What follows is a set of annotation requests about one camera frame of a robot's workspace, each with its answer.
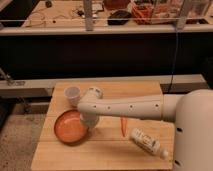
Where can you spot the translucent plastic cup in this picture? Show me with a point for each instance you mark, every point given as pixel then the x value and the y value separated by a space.
pixel 73 95

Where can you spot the black pouch on bench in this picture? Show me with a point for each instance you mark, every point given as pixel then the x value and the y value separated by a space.
pixel 119 17

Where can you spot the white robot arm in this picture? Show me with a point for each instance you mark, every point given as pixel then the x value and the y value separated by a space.
pixel 192 114

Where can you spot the orange carrot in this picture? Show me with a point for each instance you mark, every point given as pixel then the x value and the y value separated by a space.
pixel 123 126

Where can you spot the white plastic bottle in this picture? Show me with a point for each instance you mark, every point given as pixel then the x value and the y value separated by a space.
pixel 148 143

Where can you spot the orange crate on bench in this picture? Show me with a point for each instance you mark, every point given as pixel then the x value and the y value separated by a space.
pixel 141 15

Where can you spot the grey metal post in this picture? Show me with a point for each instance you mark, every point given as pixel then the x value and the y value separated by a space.
pixel 88 14

